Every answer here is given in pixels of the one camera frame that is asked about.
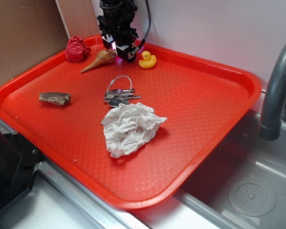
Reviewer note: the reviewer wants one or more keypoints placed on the grey sink faucet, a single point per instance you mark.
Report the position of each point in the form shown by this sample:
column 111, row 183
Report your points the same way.
column 274, row 105

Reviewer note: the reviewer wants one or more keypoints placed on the brown wood piece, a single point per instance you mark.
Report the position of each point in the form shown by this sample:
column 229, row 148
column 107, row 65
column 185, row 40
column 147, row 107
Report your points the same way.
column 56, row 98

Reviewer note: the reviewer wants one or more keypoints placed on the yellow rubber duck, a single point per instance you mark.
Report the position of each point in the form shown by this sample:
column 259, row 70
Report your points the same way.
column 147, row 60

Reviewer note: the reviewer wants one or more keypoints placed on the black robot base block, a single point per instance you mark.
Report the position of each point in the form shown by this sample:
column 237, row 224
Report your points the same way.
column 19, row 161

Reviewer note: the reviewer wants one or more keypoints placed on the crumpled red paper ball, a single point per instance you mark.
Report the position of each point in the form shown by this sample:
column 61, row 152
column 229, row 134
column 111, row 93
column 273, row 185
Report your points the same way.
column 76, row 49

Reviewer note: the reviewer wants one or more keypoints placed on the tan conch shell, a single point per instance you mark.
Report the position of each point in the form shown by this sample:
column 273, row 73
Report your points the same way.
column 103, row 57

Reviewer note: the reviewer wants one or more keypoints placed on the crumpled white paper towel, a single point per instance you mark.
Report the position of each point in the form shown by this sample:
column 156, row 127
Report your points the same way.
column 127, row 128

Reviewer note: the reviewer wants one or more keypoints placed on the red plastic tray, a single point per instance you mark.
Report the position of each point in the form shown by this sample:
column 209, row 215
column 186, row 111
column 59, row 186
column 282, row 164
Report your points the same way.
column 202, row 101

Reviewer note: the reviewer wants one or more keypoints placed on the grey plastic sink basin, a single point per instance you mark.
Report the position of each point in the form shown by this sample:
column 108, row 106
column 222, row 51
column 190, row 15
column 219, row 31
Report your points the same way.
column 241, row 185

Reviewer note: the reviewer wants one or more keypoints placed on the silver keys on ring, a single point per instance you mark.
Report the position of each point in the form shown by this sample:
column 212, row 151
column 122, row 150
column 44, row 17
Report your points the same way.
column 119, row 96

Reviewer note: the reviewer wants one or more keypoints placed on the brown cardboard panel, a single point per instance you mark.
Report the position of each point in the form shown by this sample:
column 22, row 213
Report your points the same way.
column 31, row 31

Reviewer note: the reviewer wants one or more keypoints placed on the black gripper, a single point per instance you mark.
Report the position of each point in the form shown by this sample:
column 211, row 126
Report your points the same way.
column 115, row 27

